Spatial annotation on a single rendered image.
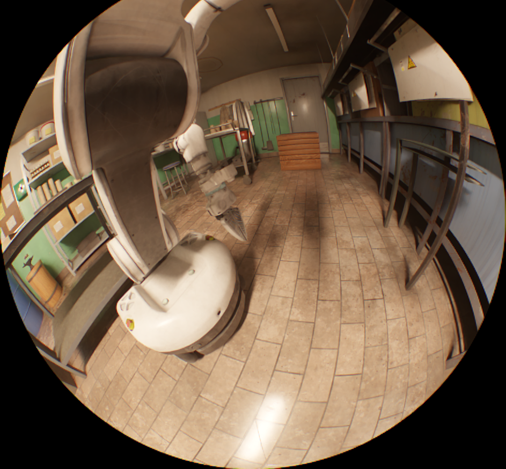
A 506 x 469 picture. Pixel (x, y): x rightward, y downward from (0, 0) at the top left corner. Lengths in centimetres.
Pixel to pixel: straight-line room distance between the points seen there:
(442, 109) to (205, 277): 136
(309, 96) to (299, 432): 478
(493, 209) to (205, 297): 120
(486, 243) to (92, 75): 113
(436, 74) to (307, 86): 374
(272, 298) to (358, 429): 81
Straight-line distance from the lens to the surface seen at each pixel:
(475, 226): 100
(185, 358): 70
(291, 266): 93
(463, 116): 73
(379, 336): 84
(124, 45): 28
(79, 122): 18
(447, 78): 92
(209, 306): 50
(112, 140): 20
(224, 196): 45
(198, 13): 54
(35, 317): 323
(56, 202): 104
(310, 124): 424
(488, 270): 96
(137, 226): 37
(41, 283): 285
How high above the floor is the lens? 72
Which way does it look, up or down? 30 degrees down
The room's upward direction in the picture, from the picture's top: 13 degrees counter-clockwise
